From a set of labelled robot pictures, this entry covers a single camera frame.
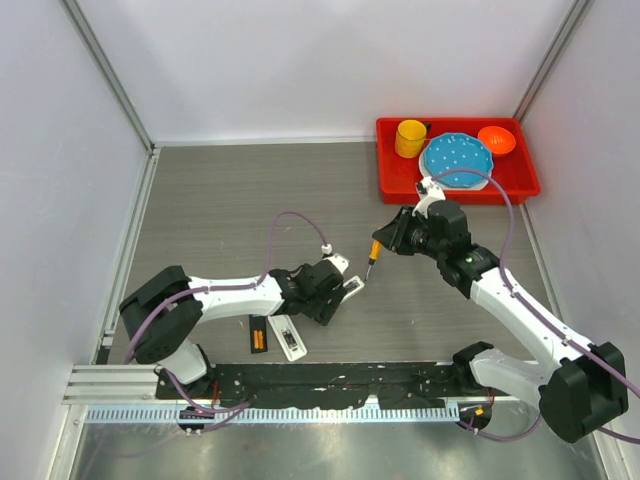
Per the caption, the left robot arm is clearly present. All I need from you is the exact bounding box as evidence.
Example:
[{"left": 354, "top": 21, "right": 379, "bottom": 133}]
[{"left": 119, "top": 254, "right": 349, "bottom": 399}]

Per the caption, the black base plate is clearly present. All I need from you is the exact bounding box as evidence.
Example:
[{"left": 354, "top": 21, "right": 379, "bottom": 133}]
[{"left": 184, "top": 362, "right": 490, "bottom": 410}]

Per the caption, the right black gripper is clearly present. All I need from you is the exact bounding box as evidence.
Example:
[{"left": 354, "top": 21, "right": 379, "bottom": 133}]
[{"left": 374, "top": 205, "right": 446, "bottom": 260}]

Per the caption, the yellow cup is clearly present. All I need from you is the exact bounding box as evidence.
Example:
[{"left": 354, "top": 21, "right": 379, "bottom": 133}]
[{"left": 394, "top": 119, "right": 430, "bottom": 159}]

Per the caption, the wide white remote control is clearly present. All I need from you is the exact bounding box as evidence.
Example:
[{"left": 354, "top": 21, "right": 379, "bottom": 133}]
[{"left": 267, "top": 315, "right": 307, "bottom": 362}]

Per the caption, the slim white remote control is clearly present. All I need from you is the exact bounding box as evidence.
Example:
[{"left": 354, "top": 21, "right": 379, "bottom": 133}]
[{"left": 343, "top": 275, "right": 365, "bottom": 302}]

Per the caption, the blue dotted plate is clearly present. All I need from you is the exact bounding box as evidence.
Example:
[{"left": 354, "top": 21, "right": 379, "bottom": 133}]
[{"left": 418, "top": 132, "right": 494, "bottom": 190}]

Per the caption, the black remote control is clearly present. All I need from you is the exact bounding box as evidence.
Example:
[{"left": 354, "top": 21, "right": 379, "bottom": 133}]
[{"left": 249, "top": 315, "right": 268, "bottom": 354}]

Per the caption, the orange handled screwdriver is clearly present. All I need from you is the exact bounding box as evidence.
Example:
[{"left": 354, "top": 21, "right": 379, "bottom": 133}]
[{"left": 364, "top": 240, "right": 382, "bottom": 282}]

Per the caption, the orange bowl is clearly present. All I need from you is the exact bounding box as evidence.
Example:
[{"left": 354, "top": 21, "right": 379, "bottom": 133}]
[{"left": 477, "top": 126, "right": 517, "bottom": 156}]

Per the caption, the orange battery pair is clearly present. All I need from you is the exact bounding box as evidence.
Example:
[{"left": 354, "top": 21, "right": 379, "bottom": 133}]
[{"left": 253, "top": 329, "right": 266, "bottom": 351}]

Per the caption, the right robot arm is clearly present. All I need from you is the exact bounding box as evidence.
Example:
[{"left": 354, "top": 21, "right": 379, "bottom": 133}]
[{"left": 372, "top": 200, "right": 629, "bottom": 443}]

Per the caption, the white plate under blue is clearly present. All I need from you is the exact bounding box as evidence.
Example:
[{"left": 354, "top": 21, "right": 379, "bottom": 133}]
[{"left": 419, "top": 147, "right": 494, "bottom": 190}]

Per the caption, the perforated metal rail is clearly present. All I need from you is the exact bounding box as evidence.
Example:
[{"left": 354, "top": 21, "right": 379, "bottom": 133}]
[{"left": 85, "top": 402, "right": 460, "bottom": 425}]

